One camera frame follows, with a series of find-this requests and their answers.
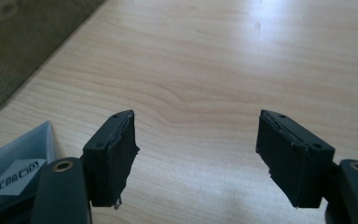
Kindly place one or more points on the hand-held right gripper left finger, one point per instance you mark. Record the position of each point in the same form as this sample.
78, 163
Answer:
105, 161

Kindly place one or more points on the white paper label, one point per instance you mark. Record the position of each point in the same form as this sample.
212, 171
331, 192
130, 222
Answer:
17, 177

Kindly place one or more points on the olive green patterned mat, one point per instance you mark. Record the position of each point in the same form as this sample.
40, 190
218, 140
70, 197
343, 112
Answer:
21, 43

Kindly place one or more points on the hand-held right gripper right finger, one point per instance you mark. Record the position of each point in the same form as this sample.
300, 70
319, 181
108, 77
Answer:
295, 158

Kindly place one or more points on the clear plastic box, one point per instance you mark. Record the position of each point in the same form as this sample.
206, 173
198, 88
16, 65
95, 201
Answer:
15, 155

